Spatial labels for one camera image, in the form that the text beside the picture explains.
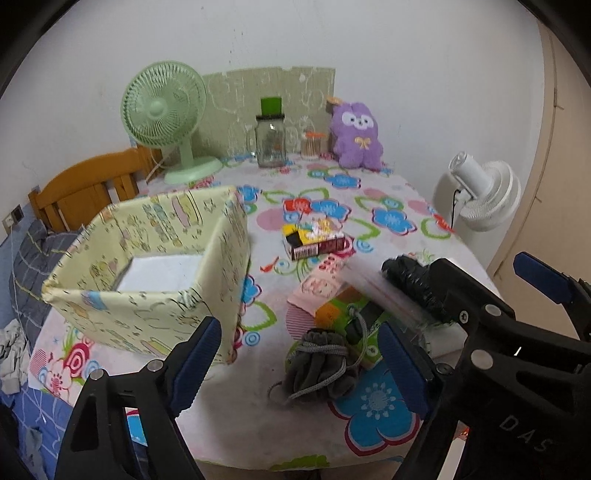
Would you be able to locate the white standing fan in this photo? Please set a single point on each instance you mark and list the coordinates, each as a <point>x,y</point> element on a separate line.
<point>478,201</point>

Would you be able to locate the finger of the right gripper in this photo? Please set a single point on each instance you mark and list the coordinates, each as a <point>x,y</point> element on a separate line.
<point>573,295</point>

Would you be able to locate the pink carton box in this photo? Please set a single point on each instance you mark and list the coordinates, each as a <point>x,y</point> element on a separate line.
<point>321,285</point>

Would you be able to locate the yellow red snack box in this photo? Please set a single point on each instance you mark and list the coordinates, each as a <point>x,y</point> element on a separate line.
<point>313,238</point>

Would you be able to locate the wall power outlet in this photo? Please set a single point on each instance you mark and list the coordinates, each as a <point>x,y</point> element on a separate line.
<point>13,219</point>

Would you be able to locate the green block on jar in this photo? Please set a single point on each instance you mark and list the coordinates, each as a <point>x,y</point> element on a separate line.
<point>271,106</point>

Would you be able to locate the green orange box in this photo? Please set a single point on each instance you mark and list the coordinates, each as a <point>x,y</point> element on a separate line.
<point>351,322</point>

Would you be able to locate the floral tablecloth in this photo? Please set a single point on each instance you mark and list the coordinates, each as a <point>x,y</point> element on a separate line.
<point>231,423</point>

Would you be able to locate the toothpick jar orange lid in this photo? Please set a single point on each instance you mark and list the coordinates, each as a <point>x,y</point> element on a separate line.
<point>311,144</point>

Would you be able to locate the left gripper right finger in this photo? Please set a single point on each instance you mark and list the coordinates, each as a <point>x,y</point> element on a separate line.
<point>429,389</point>

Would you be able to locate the blue plaid bedding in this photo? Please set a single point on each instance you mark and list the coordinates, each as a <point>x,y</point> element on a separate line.
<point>62,358</point>

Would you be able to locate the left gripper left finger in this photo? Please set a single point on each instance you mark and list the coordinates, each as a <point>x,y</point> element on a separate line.
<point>97,443</point>

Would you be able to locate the yellow patterned fabric box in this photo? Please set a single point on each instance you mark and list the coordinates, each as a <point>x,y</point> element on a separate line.
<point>145,272</point>

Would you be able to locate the clear plastic bag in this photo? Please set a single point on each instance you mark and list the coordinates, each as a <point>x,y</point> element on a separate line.
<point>368,279</point>

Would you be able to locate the glass jar mug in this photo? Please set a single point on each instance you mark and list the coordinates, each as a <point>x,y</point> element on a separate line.
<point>267,141</point>

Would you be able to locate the grey drawstring pouch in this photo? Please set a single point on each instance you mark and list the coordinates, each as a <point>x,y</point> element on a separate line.
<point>323,366</point>

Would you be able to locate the green patterned board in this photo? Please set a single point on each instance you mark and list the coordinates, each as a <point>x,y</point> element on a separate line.
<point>236,99</point>

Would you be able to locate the green desk fan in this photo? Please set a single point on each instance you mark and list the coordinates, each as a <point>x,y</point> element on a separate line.
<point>161,108</point>

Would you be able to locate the purple plush bunny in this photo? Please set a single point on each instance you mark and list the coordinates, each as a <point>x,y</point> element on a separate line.
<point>356,137</point>

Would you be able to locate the wooden chair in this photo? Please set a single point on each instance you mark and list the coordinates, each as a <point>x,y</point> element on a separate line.
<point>76,195</point>

